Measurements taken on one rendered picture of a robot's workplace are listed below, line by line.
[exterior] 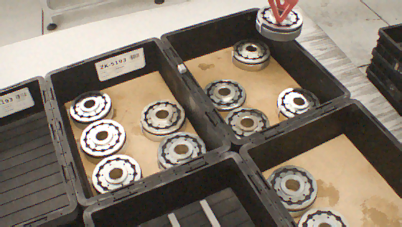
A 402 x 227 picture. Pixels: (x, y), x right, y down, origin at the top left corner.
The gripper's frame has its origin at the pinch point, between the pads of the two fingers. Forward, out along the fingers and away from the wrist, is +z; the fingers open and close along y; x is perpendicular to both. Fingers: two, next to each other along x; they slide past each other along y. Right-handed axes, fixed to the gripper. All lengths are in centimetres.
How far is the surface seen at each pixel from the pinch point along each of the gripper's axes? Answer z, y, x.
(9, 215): 23, -51, 46
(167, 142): 19.0, -26.0, 18.9
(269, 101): 21.3, -6.3, -0.5
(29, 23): 106, 123, 187
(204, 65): 21.5, 3.2, 18.1
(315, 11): 102, 178, -22
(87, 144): 19, -31, 36
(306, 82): 18.1, -0.5, -8.9
